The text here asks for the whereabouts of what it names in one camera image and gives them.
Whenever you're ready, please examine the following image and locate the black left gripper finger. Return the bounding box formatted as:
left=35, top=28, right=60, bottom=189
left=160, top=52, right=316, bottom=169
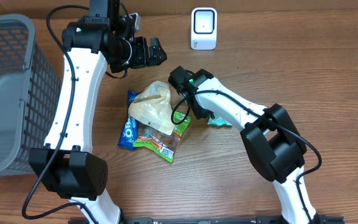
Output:
left=149, top=37, right=163, bottom=55
left=147, top=53, right=167, bottom=67

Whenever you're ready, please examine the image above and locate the teal tissue pack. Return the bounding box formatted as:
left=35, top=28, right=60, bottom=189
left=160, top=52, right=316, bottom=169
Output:
left=208, top=113, right=232, bottom=126

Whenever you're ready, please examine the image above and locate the beige paper-like bag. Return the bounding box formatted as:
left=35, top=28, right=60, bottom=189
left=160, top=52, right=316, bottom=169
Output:
left=128, top=81, right=175, bottom=135

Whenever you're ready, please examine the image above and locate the green snack packet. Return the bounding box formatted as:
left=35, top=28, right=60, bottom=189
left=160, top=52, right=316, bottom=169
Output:
left=133, top=116, right=191, bottom=163

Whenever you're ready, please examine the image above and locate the blue Oreo cookie pack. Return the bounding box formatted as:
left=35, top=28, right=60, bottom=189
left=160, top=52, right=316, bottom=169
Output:
left=117, top=90, right=141, bottom=151

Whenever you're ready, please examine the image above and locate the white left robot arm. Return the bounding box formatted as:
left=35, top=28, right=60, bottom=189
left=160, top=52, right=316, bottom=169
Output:
left=29, top=0, right=167, bottom=223

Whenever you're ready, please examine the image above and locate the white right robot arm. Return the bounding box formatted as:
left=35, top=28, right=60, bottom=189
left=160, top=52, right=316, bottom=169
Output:
left=168, top=67, right=318, bottom=223

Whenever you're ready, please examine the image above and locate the white barcode scanner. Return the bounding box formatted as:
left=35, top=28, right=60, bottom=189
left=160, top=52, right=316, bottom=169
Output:
left=190, top=7, right=218, bottom=50

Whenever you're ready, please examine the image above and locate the grey plastic mesh basket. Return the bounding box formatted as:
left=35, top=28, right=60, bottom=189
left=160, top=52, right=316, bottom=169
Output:
left=0, top=14, right=61, bottom=176

